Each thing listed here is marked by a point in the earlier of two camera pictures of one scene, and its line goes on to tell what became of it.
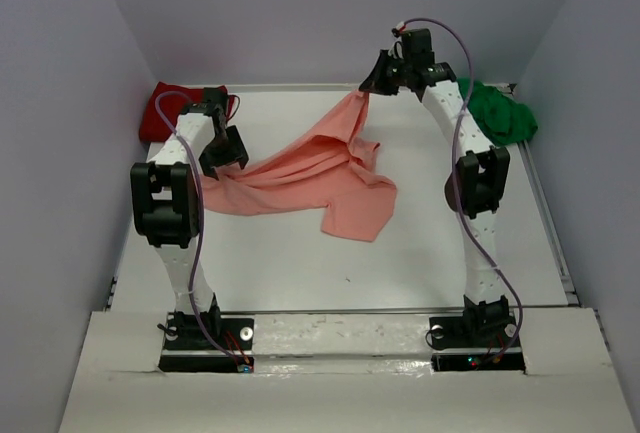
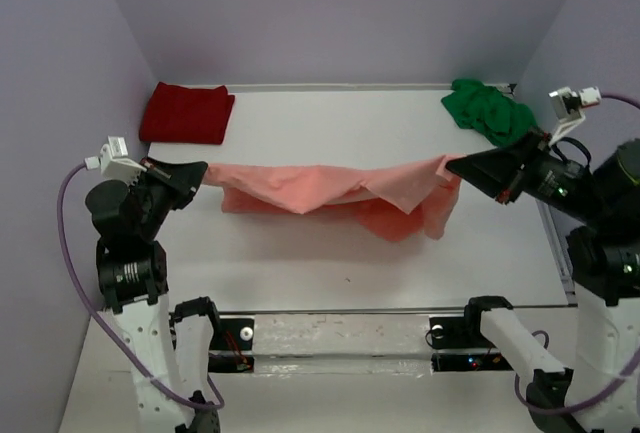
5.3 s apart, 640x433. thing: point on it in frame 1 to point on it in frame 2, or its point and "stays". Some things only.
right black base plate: [471, 343] stays
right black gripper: [388, 73] to [513, 173]
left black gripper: [223, 147] to [163, 183]
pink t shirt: [331, 168] to [395, 201]
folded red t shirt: [153, 128] stays
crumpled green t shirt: [507, 121] stays
